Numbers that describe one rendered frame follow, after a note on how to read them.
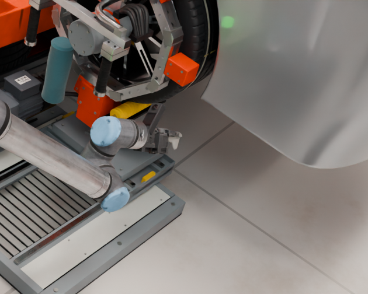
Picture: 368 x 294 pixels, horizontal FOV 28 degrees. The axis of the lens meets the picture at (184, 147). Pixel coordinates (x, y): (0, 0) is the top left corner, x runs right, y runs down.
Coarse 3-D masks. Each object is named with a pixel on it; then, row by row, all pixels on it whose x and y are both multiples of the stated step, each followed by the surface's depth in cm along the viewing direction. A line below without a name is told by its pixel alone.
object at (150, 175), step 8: (72, 112) 329; (48, 128) 319; (56, 136) 318; (64, 144) 317; (160, 160) 323; (168, 160) 326; (144, 168) 319; (152, 168) 319; (160, 168) 319; (168, 168) 323; (136, 176) 314; (144, 176) 310; (152, 176) 313; (160, 176) 320; (128, 184) 305; (136, 184) 307; (144, 184) 311; (152, 184) 319; (136, 192) 309
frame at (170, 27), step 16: (64, 16) 279; (160, 16) 248; (176, 16) 251; (64, 32) 279; (176, 32) 250; (160, 48) 253; (176, 48) 254; (80, 64) 282; (160, 64) 256; (96, 80) 279; (112, 80) 280; (160, 80) 259; (112, 96) 276; (128, 96) 272
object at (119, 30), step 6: (108, 0) 246; (114, 0) 248; (120, 0) 252; (126, 0) 254; (96, 6) 241; (102, 6) 242; (96, 12) 239; (102, 12) 239; (102, 18) 238; (108, 18) 237; (108, 24) 237; (114, 24) 236; (120, 24) 236; (114, 30) 236; (120, 30) 235; (126, 30) 236; (120, 36) 236
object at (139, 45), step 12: (84, 0) 284; (96, 0) 290; (132, 0) 266; (144, 0) 263; (156, 36) 268; (132, 48) 300; (144, 48) 272; (96, 60) 287; (120, 60) 292; (132, 60) 295; (144, 60) 274; (156, 60) 299; (120, 72) 286; (132, 72) 287; (144, 72) 288
